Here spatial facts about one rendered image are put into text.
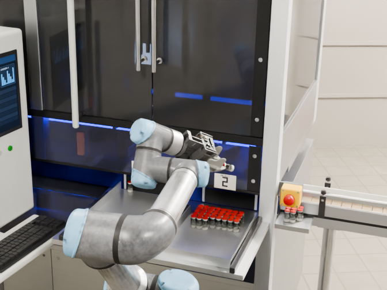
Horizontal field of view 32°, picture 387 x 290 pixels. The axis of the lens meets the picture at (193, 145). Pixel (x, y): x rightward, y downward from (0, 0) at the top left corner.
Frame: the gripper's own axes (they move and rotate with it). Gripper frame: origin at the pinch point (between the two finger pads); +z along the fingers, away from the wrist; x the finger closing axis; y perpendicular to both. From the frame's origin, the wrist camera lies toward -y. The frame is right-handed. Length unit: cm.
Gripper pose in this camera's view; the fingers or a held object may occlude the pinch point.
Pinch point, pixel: (219, 165)
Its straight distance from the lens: 213.3
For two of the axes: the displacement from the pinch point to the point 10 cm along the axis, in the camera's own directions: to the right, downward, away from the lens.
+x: -2.1, -7.7, 6.0
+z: 7.4, 2.8, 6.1
